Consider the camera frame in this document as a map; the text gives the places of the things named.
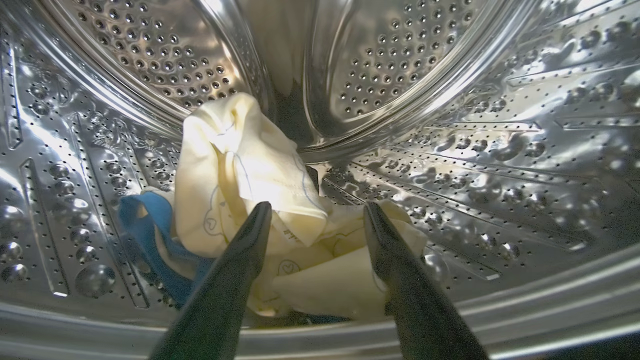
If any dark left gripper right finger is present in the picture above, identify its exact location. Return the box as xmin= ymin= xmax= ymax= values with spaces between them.
xmin=363 ymin=201 xmax=488 ymax=360

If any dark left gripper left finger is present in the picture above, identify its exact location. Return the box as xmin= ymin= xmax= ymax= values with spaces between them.
xmin=150 ymin=201 xmax=272 ymax=360

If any pale yellow garment blue trim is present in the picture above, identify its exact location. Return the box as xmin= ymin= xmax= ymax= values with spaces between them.
xmin=118 ymin=191 xmax=428 ymax=323

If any pale yellow plain garment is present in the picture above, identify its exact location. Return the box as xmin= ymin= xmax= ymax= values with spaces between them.
xmin=175 ymin=92 xmax=328 ymax=258

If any steel washing machine drum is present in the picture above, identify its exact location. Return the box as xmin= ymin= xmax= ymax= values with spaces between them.
xmin=0 ymin=0 xmax=640 ymax=360

